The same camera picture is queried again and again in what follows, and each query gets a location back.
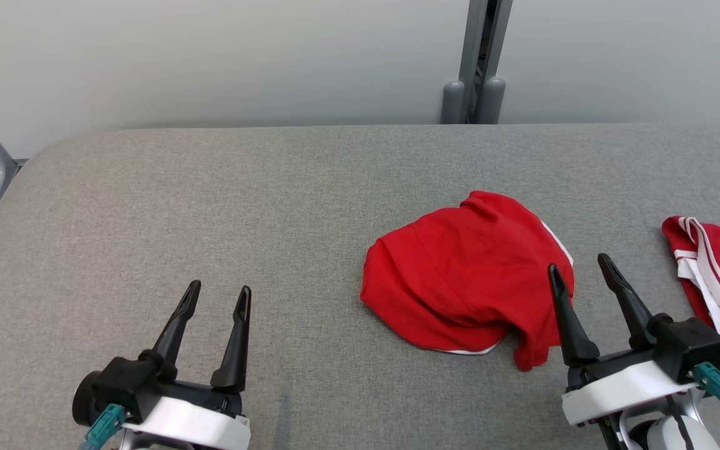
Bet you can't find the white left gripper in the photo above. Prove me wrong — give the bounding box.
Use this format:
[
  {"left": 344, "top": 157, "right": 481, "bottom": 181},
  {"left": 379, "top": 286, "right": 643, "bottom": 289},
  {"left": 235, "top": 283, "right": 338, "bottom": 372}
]
[{"left": 119, "top": 280, "right": 253, "bottom": 450}]

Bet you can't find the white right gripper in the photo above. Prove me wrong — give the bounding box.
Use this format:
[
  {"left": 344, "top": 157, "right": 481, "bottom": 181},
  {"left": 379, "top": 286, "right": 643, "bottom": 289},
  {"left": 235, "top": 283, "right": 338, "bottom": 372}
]
[{"left": 547, "top": 253, "right": 698, "bottom": 429}]

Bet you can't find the red Bulls shorts white stripe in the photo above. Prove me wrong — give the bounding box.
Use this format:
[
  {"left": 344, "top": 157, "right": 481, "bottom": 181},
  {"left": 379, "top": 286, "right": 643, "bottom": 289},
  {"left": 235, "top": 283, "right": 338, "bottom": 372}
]
[{"left": 360, "top": 191, "right": 575, "bottom": 373}]

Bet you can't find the teal left camera connector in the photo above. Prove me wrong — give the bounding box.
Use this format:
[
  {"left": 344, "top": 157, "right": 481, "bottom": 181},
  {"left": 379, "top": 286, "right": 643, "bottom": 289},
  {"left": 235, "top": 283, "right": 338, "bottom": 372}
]
[{"left": 82, "top": 403, "right": 128, "bottom": 450}]

